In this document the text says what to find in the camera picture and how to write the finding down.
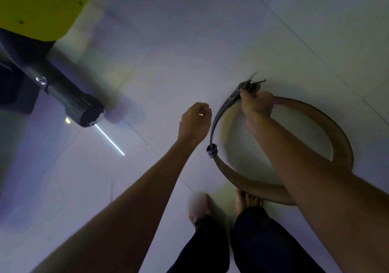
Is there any person's right hand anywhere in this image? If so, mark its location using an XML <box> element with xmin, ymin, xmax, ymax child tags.
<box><xmin>240</xmin><ymin>90</ymin><xmax>275</xmax><ymax>120</ymax></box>

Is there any person's left hand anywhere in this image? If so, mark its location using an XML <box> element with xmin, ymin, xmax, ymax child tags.
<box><xmin>178</xmin><ymin>102</ymin><xmax>213</xmax><ymax>145</ymax></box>

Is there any brown leather belt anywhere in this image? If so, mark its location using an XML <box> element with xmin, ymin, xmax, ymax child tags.
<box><xmin>206</xmin><ymin>78</ymin><xmax>355</xmax><ymax>206</ymax></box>

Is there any person's right forearm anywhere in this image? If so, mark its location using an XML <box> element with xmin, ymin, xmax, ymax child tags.
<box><xmin>245</xmin><ymin>114</ymin><xmax>389</xmax><ymax>273</ymax></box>

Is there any person's left forearm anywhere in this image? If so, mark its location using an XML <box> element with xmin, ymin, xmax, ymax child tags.
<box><xmin>30</xmin><ymin>136</ymin><xmax>203</xmax><ymax>273</ymax></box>

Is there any person's left foot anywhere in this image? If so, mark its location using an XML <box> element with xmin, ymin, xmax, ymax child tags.
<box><xmin>188</xmin><ymin>192</ymin><xmax>214</xmax><ymax>225</ymax></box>

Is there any person's foot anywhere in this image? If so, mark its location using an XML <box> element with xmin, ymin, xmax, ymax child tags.
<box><xmin>235</xmin><ymin>188</ymin><xmax>264</xmax><ymax>216</ymax></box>
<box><xmin>188</xmin><ymin>192</ymin><xmax>214</xmax><ymax>225</ymax></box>

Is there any person's right foot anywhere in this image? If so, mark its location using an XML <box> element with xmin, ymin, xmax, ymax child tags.
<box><xmin>235</xmin><ymin>188</ymin><xmax>264</xmax><ymax>216</ymax></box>

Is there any person's left leg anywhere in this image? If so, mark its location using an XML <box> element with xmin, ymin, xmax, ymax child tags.
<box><xmin>167</xmin><ymin>215</ymin><xmax>230</xmax><ymax>273</ymax></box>

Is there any person's leg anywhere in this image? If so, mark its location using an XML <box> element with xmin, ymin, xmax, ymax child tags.
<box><xmin>230</xmin><ymin>207</ymin><xmax>326</xmax><ymax>273</ymax></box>
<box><xmin>167</xmin><ymin>215</ymin><xmax>230</xmax><ymax>273</ymax></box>

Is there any person's right leg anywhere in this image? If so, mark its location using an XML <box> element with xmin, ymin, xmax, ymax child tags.
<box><xmin>230</xmin><ymin>207</ymin><xmax>326</xmax><ymax>273</ymax></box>

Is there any dark furniture base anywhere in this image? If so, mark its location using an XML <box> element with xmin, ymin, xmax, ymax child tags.
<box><xmin>0</xmin><ymin>63</ymin><xmax>41</xmax><ymax>115</ymax></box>

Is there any yellow furniture panel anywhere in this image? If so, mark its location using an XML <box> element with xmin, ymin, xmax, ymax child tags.
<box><xmin>0</xmin><ymin>0</ymin><xmax>106</xmax><ymax>43</ymax></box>

